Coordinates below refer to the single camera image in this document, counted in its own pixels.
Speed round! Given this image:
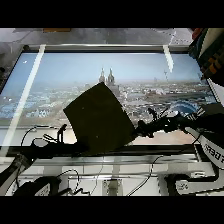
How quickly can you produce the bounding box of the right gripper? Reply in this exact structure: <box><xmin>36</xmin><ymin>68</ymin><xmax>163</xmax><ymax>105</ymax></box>
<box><xmin>134</xmin><ymin>119</ymin><xmax>158</xmax><ymax>140</ymax></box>

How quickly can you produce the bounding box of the dark brown garment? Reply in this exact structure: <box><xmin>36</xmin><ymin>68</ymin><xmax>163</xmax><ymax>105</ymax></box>
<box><xmin>62</xmin><ymin>81</ymin><xmax>138</xmax><ymax>156</ymax></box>

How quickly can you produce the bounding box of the black cable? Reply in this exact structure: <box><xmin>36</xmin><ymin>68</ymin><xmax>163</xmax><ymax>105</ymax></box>
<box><xmin>55</xmin><ymin>168</ymin><xmax>93</xmax><ymax>196</ymax></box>
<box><xmin>19</xmin><ymin>124</ymin><xmax>60</xmax><ymax>148</ymax></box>
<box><xmin>125</xmin><ymin>131</ymin><xmax>204</xmax><ymax>197</ymax></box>

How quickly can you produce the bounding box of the silver frame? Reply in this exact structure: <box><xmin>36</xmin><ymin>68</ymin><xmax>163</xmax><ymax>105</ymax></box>
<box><xmin>0</xmin><ymin>153</ymin><xmax>224</xmax><ymax>197</ymax></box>

